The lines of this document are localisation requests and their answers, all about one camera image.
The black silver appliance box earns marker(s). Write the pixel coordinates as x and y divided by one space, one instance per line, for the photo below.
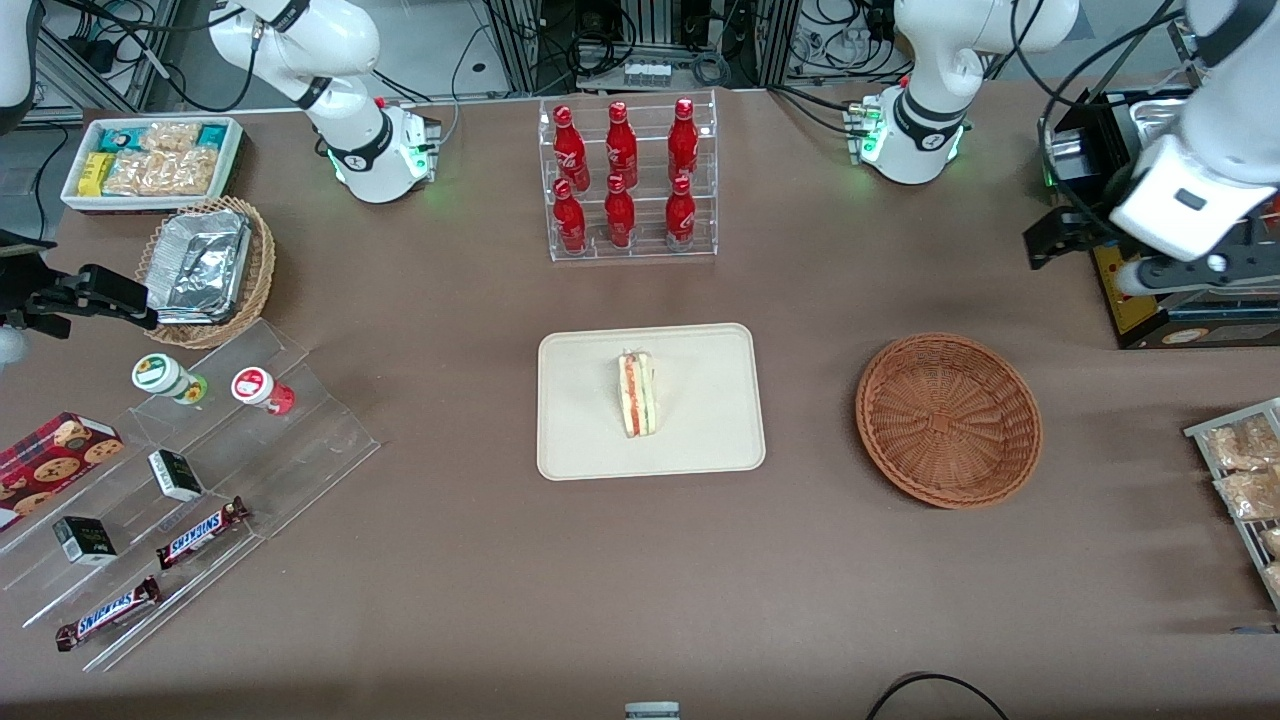
1068 155

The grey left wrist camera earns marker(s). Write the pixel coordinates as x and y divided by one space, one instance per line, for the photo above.
1128 276

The clear bag of crackers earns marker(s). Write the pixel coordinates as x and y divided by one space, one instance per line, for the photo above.
1250 495
1271 542
1273 580
1240 445

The white power strip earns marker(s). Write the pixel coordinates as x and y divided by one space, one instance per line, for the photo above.
648 73

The brown round wicker basket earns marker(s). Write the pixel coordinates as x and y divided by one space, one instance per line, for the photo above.
948 420

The white plastic snack bin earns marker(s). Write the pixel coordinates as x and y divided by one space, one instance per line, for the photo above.
75 200

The light wicker basket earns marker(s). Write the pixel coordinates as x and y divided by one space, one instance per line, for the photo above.
258 280

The small black carton box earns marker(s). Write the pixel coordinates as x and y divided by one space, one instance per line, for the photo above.
85 541
176 476

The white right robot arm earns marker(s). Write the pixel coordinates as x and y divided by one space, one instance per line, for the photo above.
360 150

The red cola bottle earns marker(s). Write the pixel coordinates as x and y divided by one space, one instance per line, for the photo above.
683 138
619 212
680 210
568 145
570 215
621 142

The cream rectangular serving tray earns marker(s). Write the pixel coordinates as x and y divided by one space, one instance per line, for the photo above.
580 400

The clear acrylic bottle rack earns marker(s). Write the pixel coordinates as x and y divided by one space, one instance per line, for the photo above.
640 245

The glass food display cabinet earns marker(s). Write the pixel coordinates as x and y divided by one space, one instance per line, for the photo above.
1200 330

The yellow snack pack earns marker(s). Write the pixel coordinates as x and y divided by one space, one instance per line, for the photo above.
95 173

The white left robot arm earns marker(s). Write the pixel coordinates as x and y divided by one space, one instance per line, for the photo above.
930 120

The grey snack tray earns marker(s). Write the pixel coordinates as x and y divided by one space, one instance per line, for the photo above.
1205 440

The triangular sandwich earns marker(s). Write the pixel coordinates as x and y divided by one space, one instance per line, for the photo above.
638 395

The clear cracker bag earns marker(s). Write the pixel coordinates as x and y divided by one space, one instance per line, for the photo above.
170 136
160 172

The red lid yogurt cup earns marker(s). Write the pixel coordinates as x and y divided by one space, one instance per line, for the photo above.
255 386

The green lid yogurt cup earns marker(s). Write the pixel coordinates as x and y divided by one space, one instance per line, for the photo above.
158 373

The clear acrylic stepped display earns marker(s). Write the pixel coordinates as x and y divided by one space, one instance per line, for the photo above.
300 450

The red tartan cookie box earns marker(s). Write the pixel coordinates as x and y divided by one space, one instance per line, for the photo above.
50 465

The silver foil pack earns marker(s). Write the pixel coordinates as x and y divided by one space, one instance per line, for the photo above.
205 270
180 225

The small grey device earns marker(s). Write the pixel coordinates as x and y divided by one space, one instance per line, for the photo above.
652 711

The teal snack pack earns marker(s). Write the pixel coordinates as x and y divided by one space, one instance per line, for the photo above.
120 138
212 135

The Snickers chocolate bar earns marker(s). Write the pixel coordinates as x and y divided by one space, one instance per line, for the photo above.
203 532
108 613

